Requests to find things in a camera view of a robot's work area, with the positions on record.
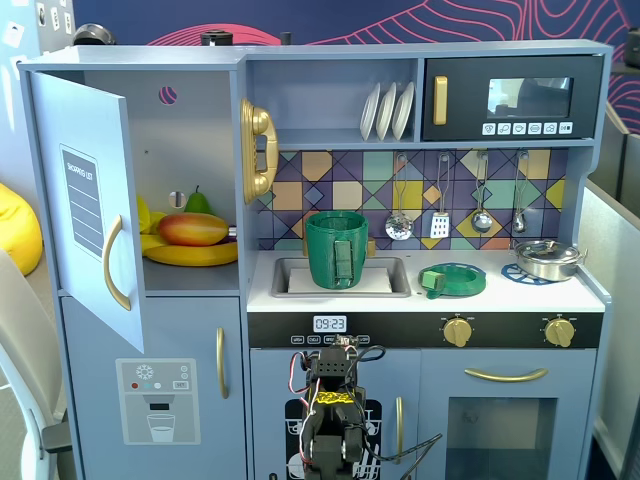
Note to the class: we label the metal ladle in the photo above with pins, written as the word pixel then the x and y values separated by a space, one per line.
pixel 482 221

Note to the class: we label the dishwasher door with rack sticker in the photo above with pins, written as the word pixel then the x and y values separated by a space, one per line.
pixel 270 380

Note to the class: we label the grey toy sink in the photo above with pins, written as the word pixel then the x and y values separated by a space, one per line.
pixel 400 280

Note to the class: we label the gold stove knob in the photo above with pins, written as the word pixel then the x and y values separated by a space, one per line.
pixel 457 331
pixel 559 332

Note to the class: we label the yellow toy banana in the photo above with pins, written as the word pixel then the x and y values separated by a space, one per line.
pixel 190 256

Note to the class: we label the metal slotted spatula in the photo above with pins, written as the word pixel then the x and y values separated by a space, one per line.
pixel 439 226

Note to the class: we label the gold toy telephone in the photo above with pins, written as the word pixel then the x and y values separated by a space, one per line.
pixel 260 125

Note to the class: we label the green toy pear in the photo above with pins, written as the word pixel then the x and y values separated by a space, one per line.
pixel 197 204

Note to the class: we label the white toy plate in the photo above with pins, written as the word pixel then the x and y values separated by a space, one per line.
pixel 369 115
pixel 386 112
pixel 404 110

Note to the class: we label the yellow toy fruit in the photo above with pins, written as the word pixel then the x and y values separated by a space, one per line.
pixel 147 220

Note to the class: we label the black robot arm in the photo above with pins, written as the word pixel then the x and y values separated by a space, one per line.
pixel 332 370

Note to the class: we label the black round device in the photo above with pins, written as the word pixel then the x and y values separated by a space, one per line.
pixel 217 38

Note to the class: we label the metal skimmer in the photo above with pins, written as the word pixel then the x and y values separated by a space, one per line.
pixel 399 227

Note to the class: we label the red yellow toy mango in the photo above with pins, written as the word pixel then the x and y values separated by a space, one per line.
pixel 192 230

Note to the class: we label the blue round trivet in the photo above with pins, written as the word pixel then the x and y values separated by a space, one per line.
pixel 512 274

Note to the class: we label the white panel with stickers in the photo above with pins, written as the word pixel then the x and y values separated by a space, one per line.
pixel 30 40

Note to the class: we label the metal spoon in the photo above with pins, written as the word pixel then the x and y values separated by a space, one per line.
pixel 519 224

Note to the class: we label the green printed cup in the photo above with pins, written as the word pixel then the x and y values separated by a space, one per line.
pixel 320 250

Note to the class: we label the digital clock display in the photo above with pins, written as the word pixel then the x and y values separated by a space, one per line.
pixel 329 324

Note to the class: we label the yellow bean bag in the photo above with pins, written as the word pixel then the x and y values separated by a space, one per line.
pixel 20 230

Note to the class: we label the gold toy faucet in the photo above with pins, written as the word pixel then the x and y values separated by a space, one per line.
pixel 371 247

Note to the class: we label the green printed lid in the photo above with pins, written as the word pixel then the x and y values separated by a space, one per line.
pixel 465 285

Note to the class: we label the yellow tape strip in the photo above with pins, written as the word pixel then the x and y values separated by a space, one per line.
pixel 332 398

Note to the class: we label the white office chair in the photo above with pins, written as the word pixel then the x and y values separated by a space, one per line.
pixel 25 350

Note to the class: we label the cabinet door with shopping list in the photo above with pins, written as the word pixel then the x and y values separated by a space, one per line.
pixel 60 125

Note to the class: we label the blue toy kitchen unit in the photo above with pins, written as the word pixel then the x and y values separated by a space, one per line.
pixel 400 50

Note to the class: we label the oven door with window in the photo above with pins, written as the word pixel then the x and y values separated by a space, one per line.
pixel 435 395

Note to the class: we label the black round helmet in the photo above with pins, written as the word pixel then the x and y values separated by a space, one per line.
pixel 94 34

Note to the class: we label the black microwave door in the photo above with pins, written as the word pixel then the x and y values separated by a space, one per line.
pixel 500 65

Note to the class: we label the small black cylinder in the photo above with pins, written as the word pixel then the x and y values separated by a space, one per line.
pixel 286 39

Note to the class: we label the steel toy pot with lid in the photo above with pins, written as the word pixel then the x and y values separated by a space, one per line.
pixel 545 265

